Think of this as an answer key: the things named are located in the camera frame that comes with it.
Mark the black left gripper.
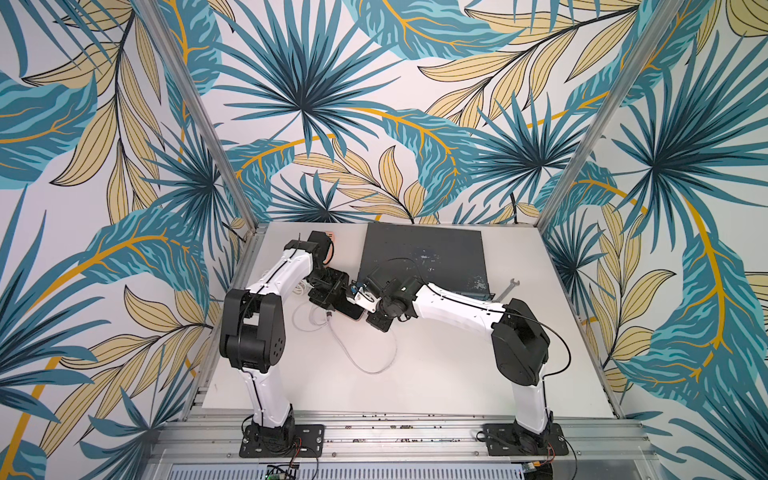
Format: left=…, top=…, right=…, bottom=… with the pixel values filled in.
left=305, top=265, right=350, bottom=309

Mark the white charging cable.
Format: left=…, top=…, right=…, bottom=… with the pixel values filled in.
left=292, top=299, right=399, bottom=376

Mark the black phone pink case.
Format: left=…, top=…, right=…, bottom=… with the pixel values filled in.
left=332, top=296, right=364, bottom=321

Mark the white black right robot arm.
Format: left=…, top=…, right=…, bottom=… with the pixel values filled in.
left=348, top=276, right=568, bottom=456

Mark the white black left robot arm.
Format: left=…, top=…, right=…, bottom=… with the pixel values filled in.
left=219, top=231, right=363, bottom=457

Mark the orange power strip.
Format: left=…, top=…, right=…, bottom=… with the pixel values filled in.
left=324, top=231, right=335, bottom=265

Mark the silver open-end wrench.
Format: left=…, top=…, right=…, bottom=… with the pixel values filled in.
left=495, top=278, right=520, bottom=303

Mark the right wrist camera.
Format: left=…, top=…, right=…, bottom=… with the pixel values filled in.
left=351, top=275, right=386, bottom=312

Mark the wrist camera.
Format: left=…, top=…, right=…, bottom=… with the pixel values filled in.
left=308, top=231, right=330, bottom=265
left=351, top=275, right=386, bottom=312

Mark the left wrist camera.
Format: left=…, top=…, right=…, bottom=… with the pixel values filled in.
left=308, top=231, right=330, bottom=265

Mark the grey blue network switch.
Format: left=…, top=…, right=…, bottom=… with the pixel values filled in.
left=357, top=223, right=492, bottom=300

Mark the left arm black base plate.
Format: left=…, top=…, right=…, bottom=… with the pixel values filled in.
left=238, top=424, right=325, bottom=459

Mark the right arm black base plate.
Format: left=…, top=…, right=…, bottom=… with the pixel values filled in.
left=476, top=423, right=570, bottom=458

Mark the left aluminium frame post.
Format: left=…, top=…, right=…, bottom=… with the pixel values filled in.
left=135, top=0, right=258, bottom=236

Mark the aluminium frame post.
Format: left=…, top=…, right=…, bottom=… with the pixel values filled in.
left=135, top=0, right=258, bottom=236
left=536, top=1, right=683, bottom=234

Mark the aluminium front rail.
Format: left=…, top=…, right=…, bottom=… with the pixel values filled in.
left=149, top=408, right=656, bottom=464

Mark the right aluminium frame post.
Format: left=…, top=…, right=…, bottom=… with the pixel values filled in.
left=536, top=1, right=683, bottom=234

